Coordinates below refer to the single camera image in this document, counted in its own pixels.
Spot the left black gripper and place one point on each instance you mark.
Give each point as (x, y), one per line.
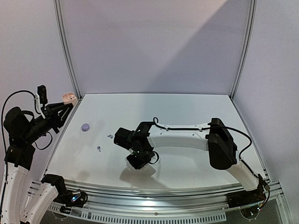
(51, 112)

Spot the right aluminium corner post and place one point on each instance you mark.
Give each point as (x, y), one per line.
(245, 48)

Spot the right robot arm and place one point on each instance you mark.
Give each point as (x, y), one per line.
(224, 145)

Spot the aluminium front rail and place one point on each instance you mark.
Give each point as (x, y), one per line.
(113, 205)

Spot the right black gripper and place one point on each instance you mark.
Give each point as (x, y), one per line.
(136, 161)

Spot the left aluminium corner post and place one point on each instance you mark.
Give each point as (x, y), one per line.
(65, 47)

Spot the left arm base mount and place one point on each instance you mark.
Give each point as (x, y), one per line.
(77, 198)

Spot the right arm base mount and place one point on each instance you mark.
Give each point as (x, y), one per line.
(242, 198)

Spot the aluminium corner post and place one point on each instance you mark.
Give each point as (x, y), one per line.
(245, 48)
(65, 47)

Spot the pink-white earbud charging case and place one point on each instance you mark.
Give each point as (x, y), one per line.
(69, 98)

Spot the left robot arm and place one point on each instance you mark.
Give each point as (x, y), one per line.
(24, 130)

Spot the purple earbud charging case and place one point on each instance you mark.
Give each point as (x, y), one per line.
(85, 127)

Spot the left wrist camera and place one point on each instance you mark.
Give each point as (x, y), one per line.
(40, 100)

